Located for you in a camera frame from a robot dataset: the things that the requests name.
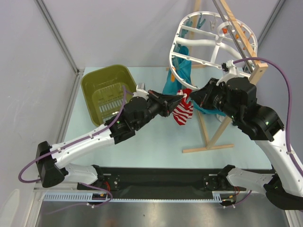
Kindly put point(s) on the olive green plastic basket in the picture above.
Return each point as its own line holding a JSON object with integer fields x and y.
{"x": 103, "y": 91}

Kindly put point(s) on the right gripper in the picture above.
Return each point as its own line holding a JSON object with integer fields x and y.
{"x": 208, "y": 95}

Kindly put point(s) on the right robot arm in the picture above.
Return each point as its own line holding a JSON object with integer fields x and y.
{"x": 236, "y": 98}

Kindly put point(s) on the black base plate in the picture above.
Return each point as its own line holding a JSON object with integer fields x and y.
{"x": 162, "y": 183}

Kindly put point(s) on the white cable duct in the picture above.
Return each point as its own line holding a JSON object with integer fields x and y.
{"x": 101, "y": 197}

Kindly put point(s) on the teal blue sock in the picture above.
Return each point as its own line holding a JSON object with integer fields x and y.
{"x": 172, "y": 86}

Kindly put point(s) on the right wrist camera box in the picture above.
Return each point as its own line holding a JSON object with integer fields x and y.
{"x": 230, "y": 71}

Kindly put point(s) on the white plastic clip hanger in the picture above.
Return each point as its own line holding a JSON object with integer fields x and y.
{"x": 207, "y": 34}

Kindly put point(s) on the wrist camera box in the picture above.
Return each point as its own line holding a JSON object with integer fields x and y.
{"x": 230, "y": 71}
{"x": 140, "y": 91}

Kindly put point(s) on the red white striped sock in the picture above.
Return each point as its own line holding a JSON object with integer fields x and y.
{"x": 186, "y": 96}
{"x": 182, "y": 113}

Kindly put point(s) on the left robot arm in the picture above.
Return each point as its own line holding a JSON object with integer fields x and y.
{"x": 54, "y": 162}

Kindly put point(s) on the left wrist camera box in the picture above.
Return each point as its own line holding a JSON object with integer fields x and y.
{"x": 140, "y": 91}

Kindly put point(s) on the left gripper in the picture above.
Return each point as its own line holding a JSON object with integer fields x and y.
{"x": 164, "y": 101}

